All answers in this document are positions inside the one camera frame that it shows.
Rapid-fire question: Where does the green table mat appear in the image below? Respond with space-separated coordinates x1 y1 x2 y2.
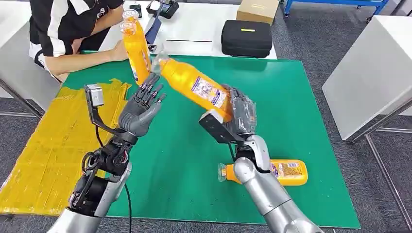
63 50 361 230

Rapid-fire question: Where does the black card terminal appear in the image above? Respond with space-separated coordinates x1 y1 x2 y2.
146 0 180 19

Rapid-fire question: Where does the black carrying case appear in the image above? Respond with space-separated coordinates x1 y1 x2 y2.
221 19 273 60

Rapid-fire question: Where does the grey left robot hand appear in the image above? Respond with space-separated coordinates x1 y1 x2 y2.
118 73 167 138

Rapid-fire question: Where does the person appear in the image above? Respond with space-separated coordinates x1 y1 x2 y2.
28 0 129 83

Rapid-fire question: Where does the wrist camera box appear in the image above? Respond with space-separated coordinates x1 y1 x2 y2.
198 109 246 145
84 83 106 109

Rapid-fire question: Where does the yellow sheet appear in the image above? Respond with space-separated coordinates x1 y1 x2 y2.
0 78 133 216

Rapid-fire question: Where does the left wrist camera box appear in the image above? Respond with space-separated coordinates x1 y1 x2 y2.
84 83 106 109

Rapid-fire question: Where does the white table with grey leg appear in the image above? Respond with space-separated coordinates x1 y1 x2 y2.
0 1 62 119

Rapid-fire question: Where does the blue metal frame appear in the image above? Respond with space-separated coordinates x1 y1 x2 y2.
282 0 391 23

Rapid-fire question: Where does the cardboard box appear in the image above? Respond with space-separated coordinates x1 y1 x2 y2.
235 0 280 26

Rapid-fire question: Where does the black cable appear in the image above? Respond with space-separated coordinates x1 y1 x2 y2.
123 183 133 233

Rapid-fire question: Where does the white desk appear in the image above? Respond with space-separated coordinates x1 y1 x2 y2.
98 0 278 61

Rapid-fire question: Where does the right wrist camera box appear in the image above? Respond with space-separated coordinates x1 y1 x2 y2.
198 109 246 145

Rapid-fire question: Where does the person's hand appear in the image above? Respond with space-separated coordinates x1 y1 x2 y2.
108 39 129 63

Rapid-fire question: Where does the large white side table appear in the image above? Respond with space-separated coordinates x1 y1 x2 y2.
321 15 412 226

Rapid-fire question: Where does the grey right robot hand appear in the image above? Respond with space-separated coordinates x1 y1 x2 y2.
222 83 258 136

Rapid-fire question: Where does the blue strap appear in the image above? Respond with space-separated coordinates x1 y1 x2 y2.
144 12 163 45

